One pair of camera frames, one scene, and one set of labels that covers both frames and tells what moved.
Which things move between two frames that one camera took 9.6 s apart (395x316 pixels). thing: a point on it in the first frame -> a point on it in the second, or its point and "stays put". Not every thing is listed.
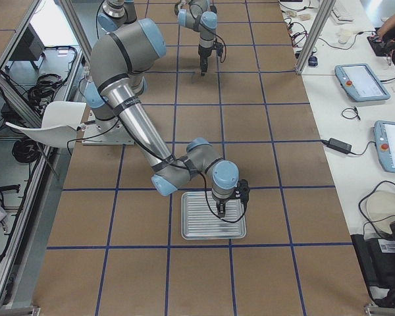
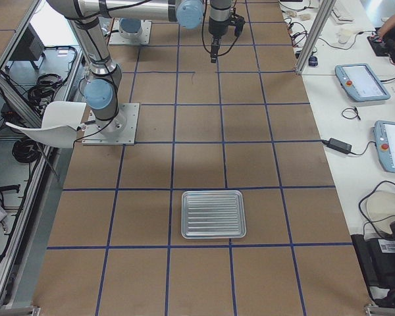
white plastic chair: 60,124 stays put
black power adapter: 338,145 stays put
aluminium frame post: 324,10 stays put
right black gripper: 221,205 -> 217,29
